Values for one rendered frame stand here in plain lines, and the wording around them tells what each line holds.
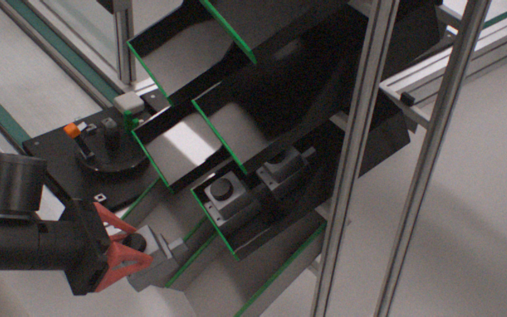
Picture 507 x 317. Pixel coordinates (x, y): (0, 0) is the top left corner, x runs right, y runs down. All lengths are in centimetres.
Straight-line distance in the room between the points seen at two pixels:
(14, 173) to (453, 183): 104
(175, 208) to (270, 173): 29
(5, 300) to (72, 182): 23
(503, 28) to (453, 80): 99
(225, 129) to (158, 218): 37
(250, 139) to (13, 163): 27
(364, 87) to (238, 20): 16
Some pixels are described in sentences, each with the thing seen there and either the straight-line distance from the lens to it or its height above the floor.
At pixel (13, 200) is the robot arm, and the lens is 89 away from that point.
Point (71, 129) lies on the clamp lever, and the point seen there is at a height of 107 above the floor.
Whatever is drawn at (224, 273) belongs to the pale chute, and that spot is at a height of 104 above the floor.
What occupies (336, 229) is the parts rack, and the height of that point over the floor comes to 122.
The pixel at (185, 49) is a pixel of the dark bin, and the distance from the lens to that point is 106.
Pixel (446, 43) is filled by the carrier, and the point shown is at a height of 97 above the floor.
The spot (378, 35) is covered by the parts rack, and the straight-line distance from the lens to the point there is 84.
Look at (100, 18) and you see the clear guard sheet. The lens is 169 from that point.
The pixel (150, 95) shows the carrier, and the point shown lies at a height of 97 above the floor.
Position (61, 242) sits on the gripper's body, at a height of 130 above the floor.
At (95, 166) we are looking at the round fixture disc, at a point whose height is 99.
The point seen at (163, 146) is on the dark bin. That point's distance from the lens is 117.
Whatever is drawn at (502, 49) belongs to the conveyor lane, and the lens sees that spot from 201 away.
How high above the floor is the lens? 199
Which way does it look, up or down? 43 degrees down
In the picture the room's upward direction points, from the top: 5 degrees clockwise
